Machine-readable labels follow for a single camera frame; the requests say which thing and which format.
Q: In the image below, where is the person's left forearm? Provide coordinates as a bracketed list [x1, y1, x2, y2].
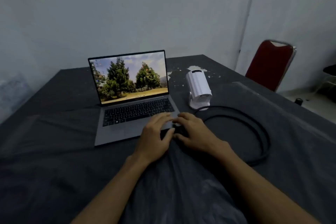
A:
[70, 153, 158, 224]

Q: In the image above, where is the white mini projector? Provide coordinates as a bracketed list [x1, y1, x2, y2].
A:
[185, 69, 212, 111]

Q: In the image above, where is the black chair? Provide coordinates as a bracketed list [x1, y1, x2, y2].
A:
[312, 63, 336, 96]

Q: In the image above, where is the person's right forearm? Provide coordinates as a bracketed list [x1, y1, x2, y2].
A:
[217, 147, 321, 224]

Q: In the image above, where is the person's left hand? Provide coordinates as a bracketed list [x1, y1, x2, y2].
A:
[132, 112, 176, 165]

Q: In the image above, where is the red chair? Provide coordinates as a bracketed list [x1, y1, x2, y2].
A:
[245, 39, 298, 92]

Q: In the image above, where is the black HDMI cable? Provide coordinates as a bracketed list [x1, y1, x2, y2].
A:
[160, 105, 271, 167]

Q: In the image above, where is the dark plastic sheet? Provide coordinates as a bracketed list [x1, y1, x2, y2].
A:
[0, 81, 336, 224]

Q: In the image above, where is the grey laptop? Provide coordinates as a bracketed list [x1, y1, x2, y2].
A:
[88, 50, 182, 147]

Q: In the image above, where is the person's right hand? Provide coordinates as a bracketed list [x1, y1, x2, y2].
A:
[172, 112, 232, 159]

